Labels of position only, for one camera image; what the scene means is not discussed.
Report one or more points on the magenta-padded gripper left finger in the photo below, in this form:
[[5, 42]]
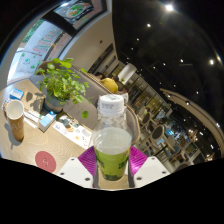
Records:
[[76, 170]]

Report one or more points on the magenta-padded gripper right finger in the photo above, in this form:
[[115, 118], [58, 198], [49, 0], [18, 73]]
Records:
[[150, 170]]

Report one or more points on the clear bottle with green label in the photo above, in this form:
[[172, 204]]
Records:
[[111, 160]]

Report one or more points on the flat round red coaster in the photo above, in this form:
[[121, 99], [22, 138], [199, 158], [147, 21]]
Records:
[[45, 161]]

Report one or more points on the group of dining chairs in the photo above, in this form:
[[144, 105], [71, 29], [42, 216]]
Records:
[[156, 133]]

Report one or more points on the printed menu leaflet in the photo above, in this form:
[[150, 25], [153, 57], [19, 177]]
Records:
[[71, 131]]

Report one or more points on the small light blue carton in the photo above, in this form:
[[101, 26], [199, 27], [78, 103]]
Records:
[[47, 121]]

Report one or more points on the white flat packet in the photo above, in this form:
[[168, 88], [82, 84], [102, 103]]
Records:
[[31, 118]]

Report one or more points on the brown mug with white interior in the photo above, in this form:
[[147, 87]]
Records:
[[16, 128]]

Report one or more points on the person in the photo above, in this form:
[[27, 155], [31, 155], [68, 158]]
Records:
[[110, 85], [124, 95]]

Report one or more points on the grey curved sofa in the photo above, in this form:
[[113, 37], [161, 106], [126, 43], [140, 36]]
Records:
[[93, 86]]

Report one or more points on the green potted plant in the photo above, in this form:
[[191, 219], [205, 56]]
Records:
[[61, 83]]

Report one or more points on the flat blue and white box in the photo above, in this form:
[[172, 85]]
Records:
[[16, 94]]

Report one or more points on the white round pillar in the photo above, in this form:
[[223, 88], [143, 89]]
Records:
[[127, 73]]

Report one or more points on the window with holiday decals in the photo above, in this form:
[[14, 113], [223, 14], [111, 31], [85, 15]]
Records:
[[43, 46]]

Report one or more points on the group of ceiling spotlights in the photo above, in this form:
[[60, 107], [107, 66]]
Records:
[[169, 7]]

